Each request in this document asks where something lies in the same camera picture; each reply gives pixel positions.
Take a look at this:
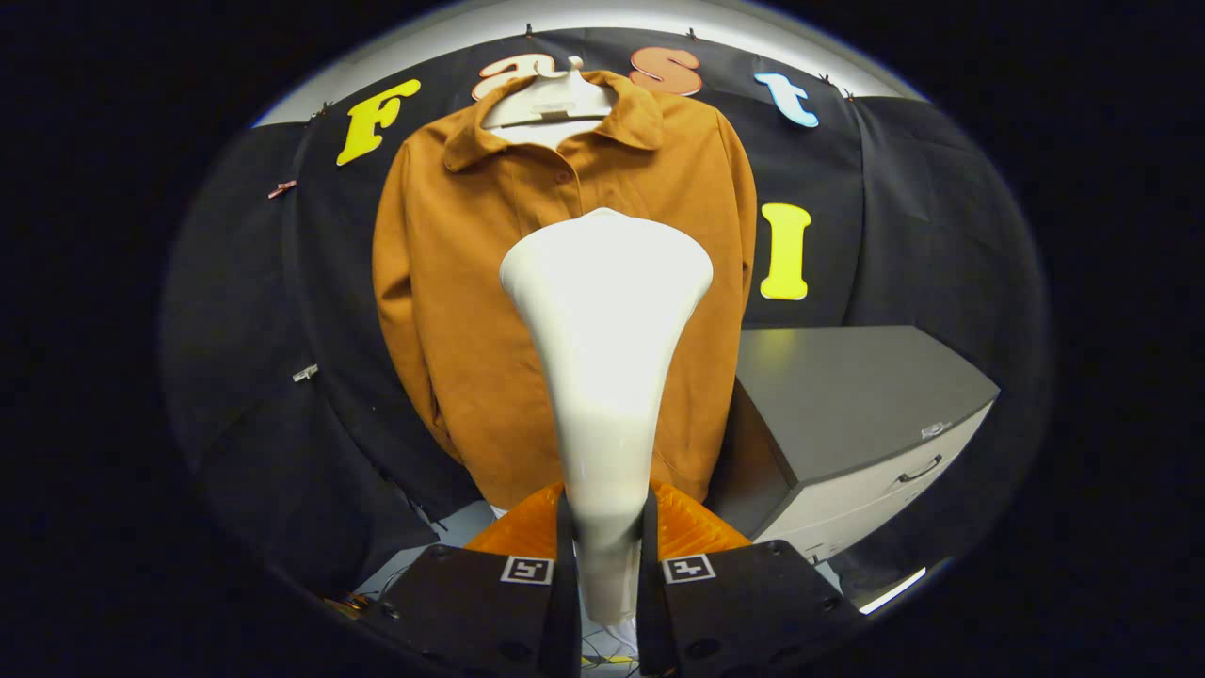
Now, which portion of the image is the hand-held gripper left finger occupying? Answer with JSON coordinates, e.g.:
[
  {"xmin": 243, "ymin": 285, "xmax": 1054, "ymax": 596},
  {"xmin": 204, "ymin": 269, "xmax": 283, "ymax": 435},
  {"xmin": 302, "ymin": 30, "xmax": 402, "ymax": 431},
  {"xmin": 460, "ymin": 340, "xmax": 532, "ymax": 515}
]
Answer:
[{"xmin": 361, "ymin": 480, "xmax": 583, "ymax": 678}]

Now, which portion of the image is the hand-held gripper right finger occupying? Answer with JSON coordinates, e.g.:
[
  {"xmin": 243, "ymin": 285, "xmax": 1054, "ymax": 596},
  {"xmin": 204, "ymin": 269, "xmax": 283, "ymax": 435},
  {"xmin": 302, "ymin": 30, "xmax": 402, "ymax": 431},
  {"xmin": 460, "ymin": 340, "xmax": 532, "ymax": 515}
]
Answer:
[{"xmin": 638, "ymin": 478, "xmax": 862, "ymax": 678}]

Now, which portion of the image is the white garment steamer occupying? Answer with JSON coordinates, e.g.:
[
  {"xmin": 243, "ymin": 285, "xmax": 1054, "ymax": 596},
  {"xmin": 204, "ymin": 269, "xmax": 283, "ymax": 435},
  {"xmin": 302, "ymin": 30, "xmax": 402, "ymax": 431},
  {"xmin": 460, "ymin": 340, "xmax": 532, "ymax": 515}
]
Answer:
[{"xmin": 499, "ymin": 207, "xmax": 715, "ymax": 627}]

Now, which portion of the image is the brown button shirt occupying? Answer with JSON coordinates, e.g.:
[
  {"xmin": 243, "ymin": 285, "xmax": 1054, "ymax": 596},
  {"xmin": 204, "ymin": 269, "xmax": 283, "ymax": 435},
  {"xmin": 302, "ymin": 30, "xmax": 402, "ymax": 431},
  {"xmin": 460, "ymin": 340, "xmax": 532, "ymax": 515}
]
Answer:
[{"xmin": 372, "ymin": 68, "xmax": 759, "ymax": 512}]

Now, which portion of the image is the grey drawer cabinet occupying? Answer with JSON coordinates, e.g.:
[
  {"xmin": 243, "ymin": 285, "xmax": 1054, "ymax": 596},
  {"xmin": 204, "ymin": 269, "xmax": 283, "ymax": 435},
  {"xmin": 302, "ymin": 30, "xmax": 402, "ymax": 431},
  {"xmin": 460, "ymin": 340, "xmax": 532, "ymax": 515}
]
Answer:
[{"xmin": 706, "ymin": 325, "xmax": 1001, "ymax": 566}]

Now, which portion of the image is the black backdrop cloth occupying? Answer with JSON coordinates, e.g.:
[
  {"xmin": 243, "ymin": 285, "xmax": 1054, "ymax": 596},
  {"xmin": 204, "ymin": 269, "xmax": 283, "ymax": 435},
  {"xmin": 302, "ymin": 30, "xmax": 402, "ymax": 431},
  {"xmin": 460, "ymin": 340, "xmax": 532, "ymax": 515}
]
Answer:
[{"xmin": 160, "ymin": 26, "xmax": 1053, "ymax": 604}]

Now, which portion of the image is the white mannequin torso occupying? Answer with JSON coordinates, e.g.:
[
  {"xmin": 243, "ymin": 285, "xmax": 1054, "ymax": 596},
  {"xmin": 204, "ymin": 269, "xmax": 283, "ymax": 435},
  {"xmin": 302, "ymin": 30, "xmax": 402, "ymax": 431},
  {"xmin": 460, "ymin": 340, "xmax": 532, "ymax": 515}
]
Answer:
[{"xmin": 480, "ymin": 55, "xmax": 615, "ymax": 147}]

